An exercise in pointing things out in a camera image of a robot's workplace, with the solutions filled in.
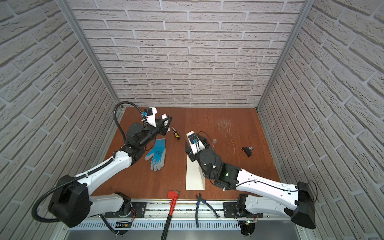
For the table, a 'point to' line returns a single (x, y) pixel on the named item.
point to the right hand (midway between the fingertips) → (194, 136)
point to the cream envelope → (195, 179)
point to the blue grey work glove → (158, 155)
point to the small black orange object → (248, 150)
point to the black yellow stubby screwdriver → (175, 133)
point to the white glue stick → (164, 116)
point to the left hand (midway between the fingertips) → (171, 116)
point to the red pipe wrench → (172, 194)
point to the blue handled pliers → (199, 199)
